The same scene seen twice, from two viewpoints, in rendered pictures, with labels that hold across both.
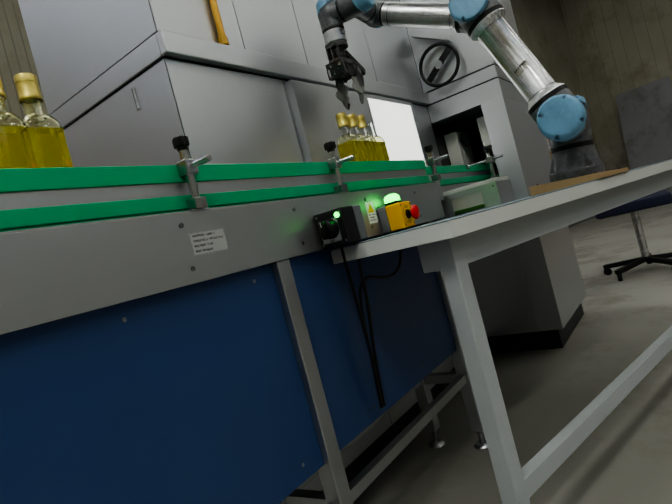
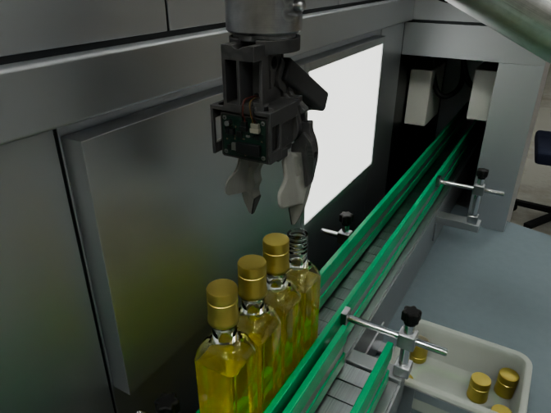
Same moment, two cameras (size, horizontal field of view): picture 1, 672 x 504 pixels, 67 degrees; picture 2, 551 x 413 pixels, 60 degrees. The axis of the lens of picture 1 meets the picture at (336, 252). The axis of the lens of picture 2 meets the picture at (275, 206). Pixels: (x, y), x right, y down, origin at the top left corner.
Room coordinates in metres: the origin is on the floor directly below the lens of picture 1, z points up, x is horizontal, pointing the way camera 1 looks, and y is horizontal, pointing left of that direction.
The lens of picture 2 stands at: (1.21, -0.15, 1.47)
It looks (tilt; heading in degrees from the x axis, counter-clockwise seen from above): 27 degrees down; 355
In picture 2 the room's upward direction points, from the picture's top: straight up
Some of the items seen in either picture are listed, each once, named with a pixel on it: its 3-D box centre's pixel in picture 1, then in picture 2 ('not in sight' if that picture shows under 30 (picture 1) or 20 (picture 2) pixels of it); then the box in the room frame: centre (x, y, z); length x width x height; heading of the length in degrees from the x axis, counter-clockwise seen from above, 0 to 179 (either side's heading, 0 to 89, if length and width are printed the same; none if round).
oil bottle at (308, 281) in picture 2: (380, 165); (295, 320); (1.77, -0.23, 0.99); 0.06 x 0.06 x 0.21; 54
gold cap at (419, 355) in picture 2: not in sight; (418, 349); (1.89, -0.49, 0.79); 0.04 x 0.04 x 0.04
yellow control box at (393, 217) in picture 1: (397, 217); not in sight; (1.38, -0.19, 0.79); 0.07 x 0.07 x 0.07; 55
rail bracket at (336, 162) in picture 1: (343, 165); not in sight; (1.25, -0.07, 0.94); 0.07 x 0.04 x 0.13; 55
